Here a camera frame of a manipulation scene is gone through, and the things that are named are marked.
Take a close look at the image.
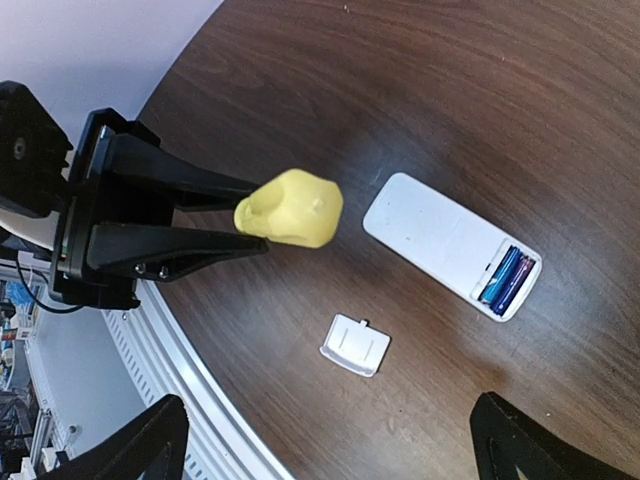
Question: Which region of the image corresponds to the white remote control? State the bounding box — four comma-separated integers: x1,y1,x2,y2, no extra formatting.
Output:
362,172,542,322

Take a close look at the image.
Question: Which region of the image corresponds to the blue battery in remote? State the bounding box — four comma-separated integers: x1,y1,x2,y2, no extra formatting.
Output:
479,246,521,305

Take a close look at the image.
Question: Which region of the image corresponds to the yellow handled screwdriver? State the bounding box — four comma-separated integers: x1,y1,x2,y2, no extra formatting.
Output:
234,169,344,249

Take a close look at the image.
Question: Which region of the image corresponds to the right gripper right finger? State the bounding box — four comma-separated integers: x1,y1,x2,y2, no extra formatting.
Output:
470,392,631,479

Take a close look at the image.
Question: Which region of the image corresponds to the white battery cover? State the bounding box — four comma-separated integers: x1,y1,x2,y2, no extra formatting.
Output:
319,314,391,378

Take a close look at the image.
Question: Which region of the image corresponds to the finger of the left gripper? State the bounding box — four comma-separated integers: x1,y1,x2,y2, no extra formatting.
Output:
107,134,258,208
87,223,268,282

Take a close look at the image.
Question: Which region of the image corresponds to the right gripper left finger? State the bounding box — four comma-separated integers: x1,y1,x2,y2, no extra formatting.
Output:
47,394,189,479

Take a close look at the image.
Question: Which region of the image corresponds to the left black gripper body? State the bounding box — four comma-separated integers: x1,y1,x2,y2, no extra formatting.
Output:
49,108,173,310

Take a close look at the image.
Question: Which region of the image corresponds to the purple battery in remote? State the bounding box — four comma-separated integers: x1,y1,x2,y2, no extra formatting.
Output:
491,256,535,316

